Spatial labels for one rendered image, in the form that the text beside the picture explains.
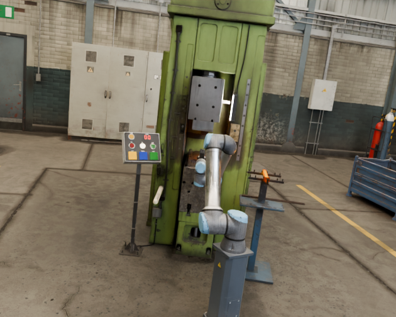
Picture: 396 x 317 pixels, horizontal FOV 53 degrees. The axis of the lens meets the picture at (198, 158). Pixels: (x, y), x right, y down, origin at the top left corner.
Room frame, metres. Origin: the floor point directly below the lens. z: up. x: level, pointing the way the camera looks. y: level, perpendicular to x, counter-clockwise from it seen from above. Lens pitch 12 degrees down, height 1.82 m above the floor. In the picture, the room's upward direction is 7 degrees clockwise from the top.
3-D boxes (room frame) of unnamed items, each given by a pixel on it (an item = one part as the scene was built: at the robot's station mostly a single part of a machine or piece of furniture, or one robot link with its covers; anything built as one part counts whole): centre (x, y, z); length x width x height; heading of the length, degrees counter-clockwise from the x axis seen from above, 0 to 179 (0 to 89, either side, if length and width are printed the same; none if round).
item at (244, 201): (3.51, -0.63, 0.69); 0.40 x 0.30 x 0.02; 86
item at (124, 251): (3.62, 0.55, 0.05); 0.22 x 0.22 x 0.09; 0
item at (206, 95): (3.91, -0.05, 1.56); 0.42 x 0.39 x 0.40; 0
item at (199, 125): (3.91, -0.01, 1.32); 0.42 x 0.20 x 0.10; 0
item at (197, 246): (3.92, -0.06, 0.23); 0.55 x 0.37 x 0.47; 0
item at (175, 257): (3.65, -0.01, 0.01); 0.58 x 0.39 x 0.01; 90
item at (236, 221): (2.66, -0.32, 0.79); 0.17 x 0.15 x 0.18; 100
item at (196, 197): (3.92, -0.06, 0.69); 0.56 x 0.38 x 0.45; 0
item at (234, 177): (4.06, -0.39, 1.15); 0.44 x 0.26 x 2.30; 0
